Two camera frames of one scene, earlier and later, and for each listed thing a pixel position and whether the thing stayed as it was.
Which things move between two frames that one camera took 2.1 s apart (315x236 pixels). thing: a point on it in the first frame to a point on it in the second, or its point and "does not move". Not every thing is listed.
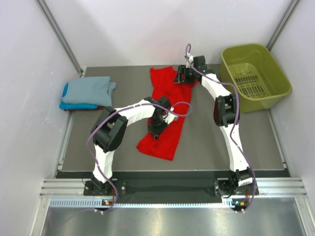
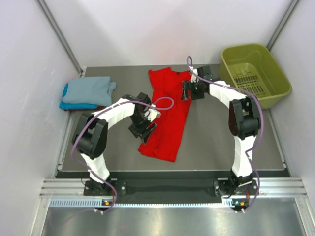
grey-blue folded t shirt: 95,90 does not move
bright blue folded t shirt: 76,106 does not move
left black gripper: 156,132 to 142,132
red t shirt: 165,84 does not move
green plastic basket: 260,81 does not move
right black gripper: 182,71 to 187,85
